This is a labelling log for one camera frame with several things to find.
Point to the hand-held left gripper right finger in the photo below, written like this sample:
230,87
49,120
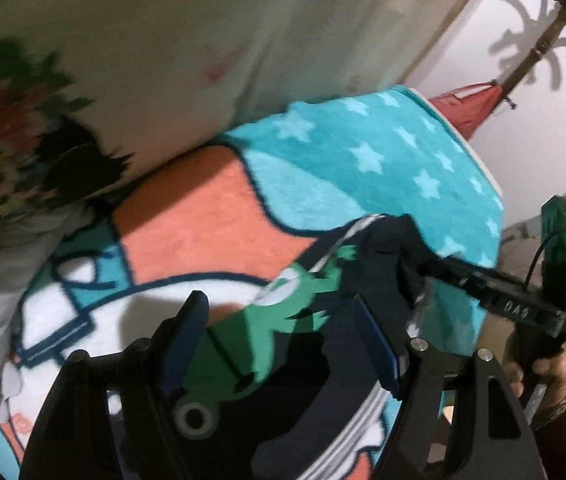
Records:
379,352

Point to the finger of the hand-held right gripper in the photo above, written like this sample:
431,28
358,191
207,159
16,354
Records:
455,274

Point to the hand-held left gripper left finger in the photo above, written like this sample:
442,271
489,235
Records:
182,347

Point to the dark pants with green print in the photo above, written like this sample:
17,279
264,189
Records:
308,385

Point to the person's right hand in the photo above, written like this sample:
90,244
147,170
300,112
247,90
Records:
560,367

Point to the teal starred printed blanket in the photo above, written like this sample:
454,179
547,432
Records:
363,185

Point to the red cloth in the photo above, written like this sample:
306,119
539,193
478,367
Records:
468,107

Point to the wooden coat rack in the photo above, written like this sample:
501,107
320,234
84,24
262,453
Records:
538,50

